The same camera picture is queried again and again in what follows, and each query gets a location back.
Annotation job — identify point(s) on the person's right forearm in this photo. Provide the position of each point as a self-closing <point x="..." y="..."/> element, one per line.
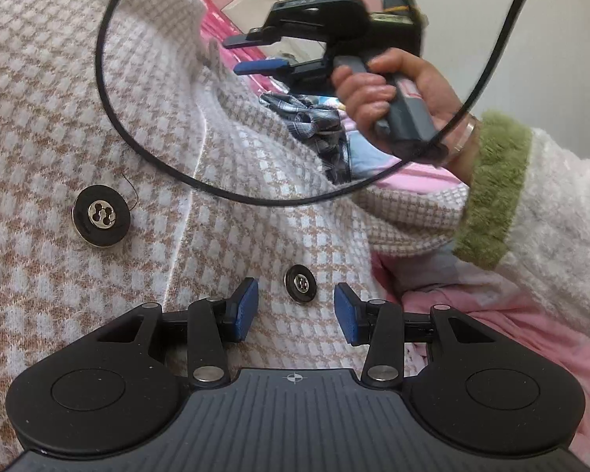
<point x="560" y="196"/>

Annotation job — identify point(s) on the beige houndstooth coat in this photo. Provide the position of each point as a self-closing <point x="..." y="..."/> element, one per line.
<point x="44" y="108"/>

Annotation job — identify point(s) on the person's right hand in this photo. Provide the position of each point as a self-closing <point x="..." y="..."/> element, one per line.
<point x="364" y="93"/>

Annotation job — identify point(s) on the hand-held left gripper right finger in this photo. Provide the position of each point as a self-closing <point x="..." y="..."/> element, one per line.
<point x="346" y="313"/>

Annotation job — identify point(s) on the pink quilt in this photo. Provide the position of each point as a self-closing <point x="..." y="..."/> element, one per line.
<point x="521" y="334"/>

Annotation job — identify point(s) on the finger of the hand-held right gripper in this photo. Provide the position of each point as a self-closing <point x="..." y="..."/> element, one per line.
<point x="258" y="66"/>
<point x="250" y="39"/>

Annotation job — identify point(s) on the dark plaid shirt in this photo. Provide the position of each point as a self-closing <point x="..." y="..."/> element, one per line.
<point x="314" y="123"/>

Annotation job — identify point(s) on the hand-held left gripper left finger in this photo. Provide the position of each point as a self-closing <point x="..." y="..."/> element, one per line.
<point x="246" y="310"/>

